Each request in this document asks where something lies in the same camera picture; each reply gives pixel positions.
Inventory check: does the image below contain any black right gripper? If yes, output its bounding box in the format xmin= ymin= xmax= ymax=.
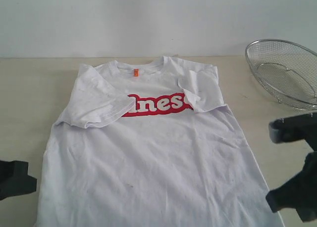
xmin=265 ymin=152 xmax=317 ymax=222

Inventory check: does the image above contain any white t-shirt red print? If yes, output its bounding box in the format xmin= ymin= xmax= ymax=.
xmin=36 ymin=56 xmax=284 ymax=227

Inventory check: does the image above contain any wire mesh basket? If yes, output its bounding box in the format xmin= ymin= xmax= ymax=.
xmin=245 ymin=39 xmax=317 ymax=110

